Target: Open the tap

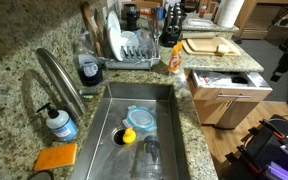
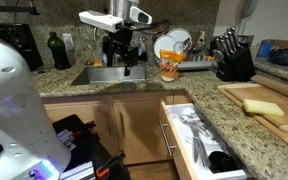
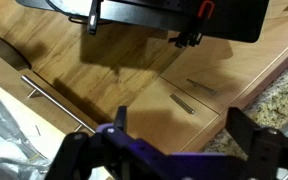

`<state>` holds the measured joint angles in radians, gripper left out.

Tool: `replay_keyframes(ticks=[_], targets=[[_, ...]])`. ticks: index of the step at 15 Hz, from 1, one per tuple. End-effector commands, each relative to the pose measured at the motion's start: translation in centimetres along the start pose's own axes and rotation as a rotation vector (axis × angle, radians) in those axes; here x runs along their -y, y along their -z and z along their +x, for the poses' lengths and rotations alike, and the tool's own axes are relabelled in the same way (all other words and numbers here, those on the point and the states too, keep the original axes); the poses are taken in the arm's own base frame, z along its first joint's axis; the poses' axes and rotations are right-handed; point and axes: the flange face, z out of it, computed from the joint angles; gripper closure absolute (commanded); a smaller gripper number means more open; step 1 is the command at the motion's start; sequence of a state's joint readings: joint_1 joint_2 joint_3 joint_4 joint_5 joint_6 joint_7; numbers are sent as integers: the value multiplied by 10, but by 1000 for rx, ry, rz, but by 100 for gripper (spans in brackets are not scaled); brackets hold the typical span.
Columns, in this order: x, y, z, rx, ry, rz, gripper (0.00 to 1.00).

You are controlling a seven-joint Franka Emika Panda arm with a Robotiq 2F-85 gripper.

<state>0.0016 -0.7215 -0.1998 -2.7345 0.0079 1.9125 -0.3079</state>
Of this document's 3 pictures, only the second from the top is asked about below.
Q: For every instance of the stainless steel sink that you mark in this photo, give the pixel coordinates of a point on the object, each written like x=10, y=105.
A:
x=110, y=75

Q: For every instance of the silver cutlery in drawer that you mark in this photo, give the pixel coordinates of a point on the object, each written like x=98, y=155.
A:
x=191, y=119

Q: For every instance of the black knife block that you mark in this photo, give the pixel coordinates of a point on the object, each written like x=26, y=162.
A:
x=233, y=57

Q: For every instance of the dark blue bowl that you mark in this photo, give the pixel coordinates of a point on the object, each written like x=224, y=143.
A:
x=279, y=56

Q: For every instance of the white plate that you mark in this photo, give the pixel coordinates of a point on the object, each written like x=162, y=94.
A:
x=164, y=42
x=179, y=34

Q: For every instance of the silver drawer handle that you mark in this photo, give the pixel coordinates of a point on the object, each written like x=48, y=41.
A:
x=170, y=148

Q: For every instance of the black microwave oven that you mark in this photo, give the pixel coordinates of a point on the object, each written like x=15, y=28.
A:
x=21, y=37

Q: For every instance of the orange snack bag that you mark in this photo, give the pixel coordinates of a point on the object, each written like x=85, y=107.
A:
x=169, y=61

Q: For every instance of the white plate front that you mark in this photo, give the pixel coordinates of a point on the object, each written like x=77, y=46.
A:
x=164, y=42

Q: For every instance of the wooden rolling pin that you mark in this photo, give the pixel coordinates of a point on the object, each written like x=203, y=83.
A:
x=271, y=84

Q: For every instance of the open white drawer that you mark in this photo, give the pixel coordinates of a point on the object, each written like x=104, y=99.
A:
x=181, y=135

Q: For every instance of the blue soap container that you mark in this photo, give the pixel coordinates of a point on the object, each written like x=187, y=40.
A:
x=104, y=58

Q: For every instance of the black round cup in drawer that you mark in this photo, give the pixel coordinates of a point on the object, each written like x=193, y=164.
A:
x=221, y=162

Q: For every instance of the wooden cabinet door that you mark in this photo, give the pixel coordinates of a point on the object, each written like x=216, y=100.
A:
x=139, y=132

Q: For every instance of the white plate rear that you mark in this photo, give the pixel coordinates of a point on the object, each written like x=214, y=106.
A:
x=179, y=34

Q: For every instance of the wooden cutting board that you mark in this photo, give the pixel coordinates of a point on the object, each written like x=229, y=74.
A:
x=278, y=125

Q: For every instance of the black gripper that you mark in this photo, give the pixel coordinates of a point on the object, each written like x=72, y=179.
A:
x=119, y=43

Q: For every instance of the orange black clamp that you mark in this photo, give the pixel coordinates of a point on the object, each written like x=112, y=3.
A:
x=104, y=170

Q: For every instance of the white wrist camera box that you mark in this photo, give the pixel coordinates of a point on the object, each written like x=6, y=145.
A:
x=103, y=21

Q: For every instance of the yellow sponge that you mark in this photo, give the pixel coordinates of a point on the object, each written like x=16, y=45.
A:
x=262, y=107

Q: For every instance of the dish drying rack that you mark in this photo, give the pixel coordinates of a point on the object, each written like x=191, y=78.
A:
x=196, y=62

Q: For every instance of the dark green glass bottle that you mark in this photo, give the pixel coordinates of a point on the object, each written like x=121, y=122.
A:
x=57, y=48

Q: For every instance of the white wall outlet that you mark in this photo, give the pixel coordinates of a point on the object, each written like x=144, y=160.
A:
x=67, y=38

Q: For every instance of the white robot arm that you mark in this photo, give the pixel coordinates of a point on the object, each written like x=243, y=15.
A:
x=31, y=149

